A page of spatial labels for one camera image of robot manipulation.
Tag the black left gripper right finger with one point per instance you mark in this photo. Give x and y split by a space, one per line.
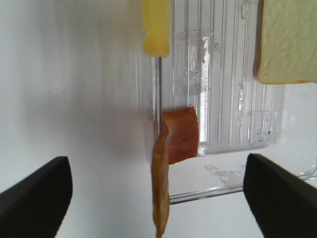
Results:
283 205

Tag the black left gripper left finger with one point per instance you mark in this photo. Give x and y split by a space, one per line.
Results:
35 207

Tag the bacon strip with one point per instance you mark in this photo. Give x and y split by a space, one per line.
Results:
177 141

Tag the left bread slice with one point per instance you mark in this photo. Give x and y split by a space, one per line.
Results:
288 42

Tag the left clear plastic tray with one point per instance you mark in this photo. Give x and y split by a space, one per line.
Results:
211 67

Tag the yellow cheese slice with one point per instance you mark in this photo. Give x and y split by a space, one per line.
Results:
156 24

